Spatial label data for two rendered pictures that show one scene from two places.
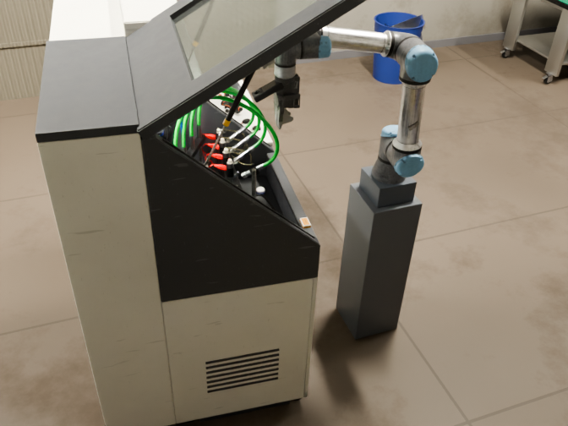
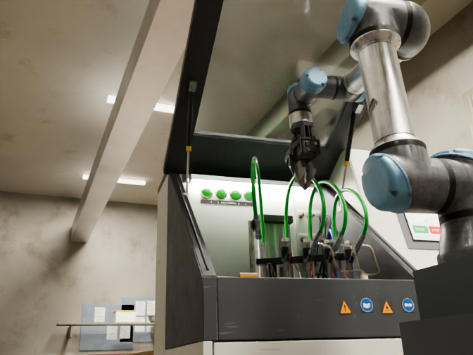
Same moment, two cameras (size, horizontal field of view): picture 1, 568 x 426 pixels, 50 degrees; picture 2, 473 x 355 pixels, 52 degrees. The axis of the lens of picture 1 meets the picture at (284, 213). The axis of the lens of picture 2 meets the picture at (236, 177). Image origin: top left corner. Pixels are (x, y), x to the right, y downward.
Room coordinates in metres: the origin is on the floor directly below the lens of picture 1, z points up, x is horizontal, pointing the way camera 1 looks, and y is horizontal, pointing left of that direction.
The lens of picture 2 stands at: (1.74, -1.40, 0.73)
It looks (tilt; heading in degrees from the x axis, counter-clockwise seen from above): 21 degrees up; 88
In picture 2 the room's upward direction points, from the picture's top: 2 degrees counter-clockwise
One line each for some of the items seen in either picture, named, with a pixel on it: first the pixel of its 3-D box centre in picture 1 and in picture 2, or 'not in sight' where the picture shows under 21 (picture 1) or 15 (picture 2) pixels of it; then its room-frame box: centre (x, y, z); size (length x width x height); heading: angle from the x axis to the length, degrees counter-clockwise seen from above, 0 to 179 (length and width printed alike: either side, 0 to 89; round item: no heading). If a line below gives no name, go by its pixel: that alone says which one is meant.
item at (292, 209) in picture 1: (288, 207); (323, 308); (2.01, -0.02, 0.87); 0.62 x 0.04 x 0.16; 16
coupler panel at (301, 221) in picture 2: not in sight; (312, 238); (2.10, 0.53, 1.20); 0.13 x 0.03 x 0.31; 16
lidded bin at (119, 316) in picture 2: not in sight; (124, 317); (-0.33, 8.69, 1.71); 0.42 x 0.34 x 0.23; 22
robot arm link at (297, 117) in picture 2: (284, 69); (301, 122); (2.00, 0.02, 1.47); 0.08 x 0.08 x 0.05
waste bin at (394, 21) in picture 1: (397, 46); not in sight; (5.37, -0.98, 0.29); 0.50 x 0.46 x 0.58; 112
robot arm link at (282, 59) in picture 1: (286, 48); (299, 101); (2.00, 0.01, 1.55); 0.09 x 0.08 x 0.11; 103
